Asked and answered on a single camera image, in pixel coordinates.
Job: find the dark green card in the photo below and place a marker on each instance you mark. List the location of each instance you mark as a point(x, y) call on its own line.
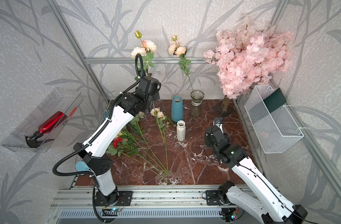
point(275, 100)

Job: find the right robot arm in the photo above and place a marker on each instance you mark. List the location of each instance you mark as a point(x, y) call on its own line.
point(268, 206)

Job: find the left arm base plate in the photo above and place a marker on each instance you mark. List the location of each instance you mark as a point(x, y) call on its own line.
point(120, 198)

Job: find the white ribbed vase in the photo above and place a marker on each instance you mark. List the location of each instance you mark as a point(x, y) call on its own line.
point(181, 130)

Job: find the tree stand base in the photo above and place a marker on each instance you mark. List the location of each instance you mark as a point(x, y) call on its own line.
point(224, 108)

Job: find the pink cherry blossom tree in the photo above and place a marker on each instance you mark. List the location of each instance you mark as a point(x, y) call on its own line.
point(249, 55)

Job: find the teal hand trowel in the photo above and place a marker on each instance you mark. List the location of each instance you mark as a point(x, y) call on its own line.
point(81, 166)

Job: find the teal ceramic vase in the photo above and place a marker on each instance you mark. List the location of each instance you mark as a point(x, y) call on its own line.
point(177, 109)

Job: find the red spray bottle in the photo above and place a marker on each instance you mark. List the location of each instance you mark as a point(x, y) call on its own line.
point(58, 118)

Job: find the red rose stem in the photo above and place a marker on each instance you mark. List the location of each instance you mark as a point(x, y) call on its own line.
point(132, 143)

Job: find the clear plastic wall bin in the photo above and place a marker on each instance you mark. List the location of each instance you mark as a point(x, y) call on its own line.
point(58, 100)

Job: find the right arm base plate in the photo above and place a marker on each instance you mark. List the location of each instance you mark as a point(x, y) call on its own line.
point(213, 198)

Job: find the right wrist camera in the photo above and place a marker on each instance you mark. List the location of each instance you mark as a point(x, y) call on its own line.
point(218, 122)

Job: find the clear glass vase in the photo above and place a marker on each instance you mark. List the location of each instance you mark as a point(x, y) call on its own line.
point(195, 109)

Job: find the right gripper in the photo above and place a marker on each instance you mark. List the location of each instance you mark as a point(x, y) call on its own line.
point(206, 141)

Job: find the cream pink rose stem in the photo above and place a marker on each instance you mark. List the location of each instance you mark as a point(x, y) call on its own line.
point(180, 51)

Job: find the white wire mesh basket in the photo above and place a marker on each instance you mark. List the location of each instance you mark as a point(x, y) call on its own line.
point(276, 131)

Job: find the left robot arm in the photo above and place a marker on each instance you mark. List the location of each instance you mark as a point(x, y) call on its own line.
point(93, 151)

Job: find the aluminium front rail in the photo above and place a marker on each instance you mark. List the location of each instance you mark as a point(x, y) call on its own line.
point(148, 196)

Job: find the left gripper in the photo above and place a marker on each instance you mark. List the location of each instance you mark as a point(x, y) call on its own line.
point(157, 94)

